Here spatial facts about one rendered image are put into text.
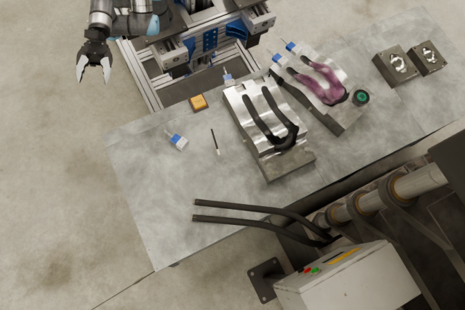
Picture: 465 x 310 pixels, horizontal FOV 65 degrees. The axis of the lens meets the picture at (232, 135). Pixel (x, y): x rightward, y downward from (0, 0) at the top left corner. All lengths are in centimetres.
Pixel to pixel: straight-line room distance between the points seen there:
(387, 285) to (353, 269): 10
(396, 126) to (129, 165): 137
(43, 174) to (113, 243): 68
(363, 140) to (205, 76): 121
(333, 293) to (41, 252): 202
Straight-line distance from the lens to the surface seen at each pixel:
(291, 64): 198
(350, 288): 110
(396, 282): 115
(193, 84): 260
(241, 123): 175
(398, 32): 240
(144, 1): 142
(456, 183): 84
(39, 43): 327
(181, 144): 174
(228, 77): 191
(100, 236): 259
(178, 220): 171
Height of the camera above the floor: 250
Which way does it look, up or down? 69 degrees down
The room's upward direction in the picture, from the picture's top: 12 degrees clockwise
